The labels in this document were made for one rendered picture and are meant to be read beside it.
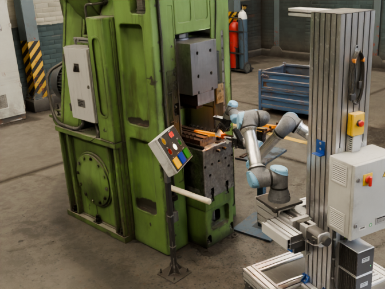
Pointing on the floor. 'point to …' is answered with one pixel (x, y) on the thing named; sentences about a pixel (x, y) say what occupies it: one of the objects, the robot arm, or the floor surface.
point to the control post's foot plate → (168, 273)
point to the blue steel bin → (285, 88)
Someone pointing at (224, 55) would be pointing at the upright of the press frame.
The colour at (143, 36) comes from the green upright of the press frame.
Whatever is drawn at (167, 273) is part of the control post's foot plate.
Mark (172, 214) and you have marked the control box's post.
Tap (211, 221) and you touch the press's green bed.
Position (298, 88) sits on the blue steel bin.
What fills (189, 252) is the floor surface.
